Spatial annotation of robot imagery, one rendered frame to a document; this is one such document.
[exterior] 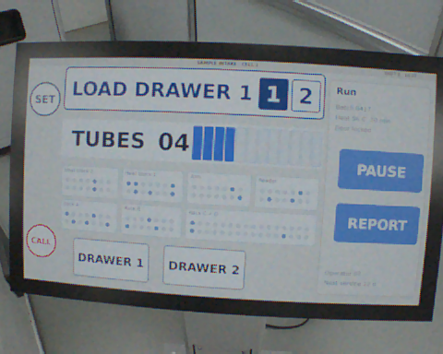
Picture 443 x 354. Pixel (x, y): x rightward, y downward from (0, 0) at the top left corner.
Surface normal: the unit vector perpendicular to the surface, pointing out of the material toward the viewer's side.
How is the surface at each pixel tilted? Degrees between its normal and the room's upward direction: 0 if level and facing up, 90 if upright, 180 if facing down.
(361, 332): 0
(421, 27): 90
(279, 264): 50
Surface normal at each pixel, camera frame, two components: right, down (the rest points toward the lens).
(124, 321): 0.00, -0.73
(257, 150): -0.06, 0.05
